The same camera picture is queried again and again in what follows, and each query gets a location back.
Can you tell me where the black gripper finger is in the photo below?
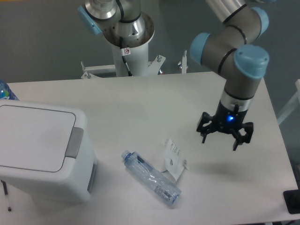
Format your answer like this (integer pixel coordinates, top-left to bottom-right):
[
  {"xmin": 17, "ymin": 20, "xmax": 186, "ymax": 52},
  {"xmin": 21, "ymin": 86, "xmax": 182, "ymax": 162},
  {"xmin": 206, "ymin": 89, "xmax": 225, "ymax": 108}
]
[
  {"xmin": 231, "ymin": 122, "xmax": 254, "ymax": 151},
  {"xmin": 196, "ymin": 112, "xmax": 219, "ymax": 143}
]

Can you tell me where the black device at right edge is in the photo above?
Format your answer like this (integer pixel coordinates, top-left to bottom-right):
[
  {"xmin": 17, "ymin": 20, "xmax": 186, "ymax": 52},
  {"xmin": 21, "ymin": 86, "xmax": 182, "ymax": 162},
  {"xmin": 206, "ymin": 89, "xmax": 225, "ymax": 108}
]
[{"xmin": 283, "ymin": 189, "xmax": 300, "ymax": 214}]

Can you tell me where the black white pen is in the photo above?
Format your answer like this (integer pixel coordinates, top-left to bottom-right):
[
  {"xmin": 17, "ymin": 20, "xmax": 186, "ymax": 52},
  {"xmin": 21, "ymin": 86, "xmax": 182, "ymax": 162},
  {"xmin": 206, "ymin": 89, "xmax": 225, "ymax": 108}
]
[{"xmin": 1, "ymin": 180, "xmax": 12, "ymax": 212}]

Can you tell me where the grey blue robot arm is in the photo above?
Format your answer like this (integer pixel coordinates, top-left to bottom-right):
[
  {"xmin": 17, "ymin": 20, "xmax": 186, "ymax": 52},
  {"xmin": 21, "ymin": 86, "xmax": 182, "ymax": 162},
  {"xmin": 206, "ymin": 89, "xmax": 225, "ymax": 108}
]
[{"xmin": 78, "ymin": 0, "xmax": 270, "ymax": 149}]

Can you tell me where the white frame at right edge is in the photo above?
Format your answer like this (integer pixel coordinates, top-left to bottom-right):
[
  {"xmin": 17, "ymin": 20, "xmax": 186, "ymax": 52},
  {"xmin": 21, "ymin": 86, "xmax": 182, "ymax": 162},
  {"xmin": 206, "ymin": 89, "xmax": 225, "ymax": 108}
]
[{"xmin": 277, "ymin": 79, "xmax": 300, "ymax": 125}]

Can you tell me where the crumpled white paper packet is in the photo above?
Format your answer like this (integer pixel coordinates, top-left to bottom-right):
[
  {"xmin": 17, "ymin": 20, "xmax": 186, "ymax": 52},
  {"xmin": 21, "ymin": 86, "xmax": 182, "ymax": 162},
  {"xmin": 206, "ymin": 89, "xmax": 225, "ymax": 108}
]
[{"xmin": 164, "ymin": 138, "xmax": 188, "ymax": 182}]

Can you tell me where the white push-lid trash can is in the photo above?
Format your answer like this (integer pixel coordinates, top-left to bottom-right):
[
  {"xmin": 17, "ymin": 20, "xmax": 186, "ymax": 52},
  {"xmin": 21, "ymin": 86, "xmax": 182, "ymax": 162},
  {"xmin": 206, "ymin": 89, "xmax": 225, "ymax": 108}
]
[{"xmin": 0, "ymin": 100, "xmax": 98, "ymax": 203}]

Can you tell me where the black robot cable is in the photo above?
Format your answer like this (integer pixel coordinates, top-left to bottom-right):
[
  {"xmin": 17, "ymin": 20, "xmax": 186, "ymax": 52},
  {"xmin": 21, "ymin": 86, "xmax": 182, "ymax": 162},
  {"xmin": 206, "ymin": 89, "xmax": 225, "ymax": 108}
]
[{"xmin": 119, "ymin": 36, "xmax": 134, "ymax": 77}]

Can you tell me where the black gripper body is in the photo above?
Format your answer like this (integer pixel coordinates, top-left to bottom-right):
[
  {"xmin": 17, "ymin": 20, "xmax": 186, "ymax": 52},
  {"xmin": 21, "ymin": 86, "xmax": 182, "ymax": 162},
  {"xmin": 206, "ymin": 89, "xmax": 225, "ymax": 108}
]
[{"xmin": 214, "ymin": 101, "xmax": 249, "ymax": 134}]

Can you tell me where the clear plastic water bottle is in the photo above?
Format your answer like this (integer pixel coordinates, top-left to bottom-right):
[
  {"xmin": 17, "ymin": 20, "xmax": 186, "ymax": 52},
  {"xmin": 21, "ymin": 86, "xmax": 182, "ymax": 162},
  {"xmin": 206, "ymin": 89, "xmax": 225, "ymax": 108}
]
[{"xmin": 121, "ymin": 150, "xmax": 181, "ymax": 206}]

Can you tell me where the blue bottle at left edge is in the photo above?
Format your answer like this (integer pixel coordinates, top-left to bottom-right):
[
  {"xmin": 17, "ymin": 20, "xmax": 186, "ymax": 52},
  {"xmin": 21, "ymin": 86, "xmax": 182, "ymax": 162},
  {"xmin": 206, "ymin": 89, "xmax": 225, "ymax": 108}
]
[{"xmin": 0, "ymin": 80, "xmax": 19, "ymax": 100}]

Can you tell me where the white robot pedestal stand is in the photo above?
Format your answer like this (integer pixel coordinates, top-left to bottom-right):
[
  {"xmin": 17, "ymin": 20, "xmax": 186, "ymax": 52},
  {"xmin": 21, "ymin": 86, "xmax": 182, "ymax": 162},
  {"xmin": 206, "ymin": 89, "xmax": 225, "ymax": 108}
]
[{"xmin": 81, "ymin": 13, "xmax": 166, "ymax": 79}]

